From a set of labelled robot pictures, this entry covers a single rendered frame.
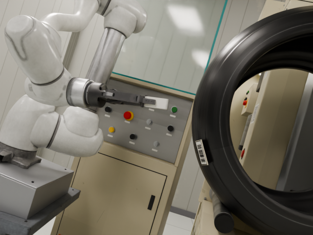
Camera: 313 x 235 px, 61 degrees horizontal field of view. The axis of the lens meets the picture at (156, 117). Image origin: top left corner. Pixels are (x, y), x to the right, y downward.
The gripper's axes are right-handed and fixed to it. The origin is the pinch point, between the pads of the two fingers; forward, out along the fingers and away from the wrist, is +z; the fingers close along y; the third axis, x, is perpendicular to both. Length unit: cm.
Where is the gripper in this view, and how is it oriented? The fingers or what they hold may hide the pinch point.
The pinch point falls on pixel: (156, 103)
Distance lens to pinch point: 76.4
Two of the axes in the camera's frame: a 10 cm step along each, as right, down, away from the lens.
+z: 9.7, 1.4, -2.0
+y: 1.9, 0.9, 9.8
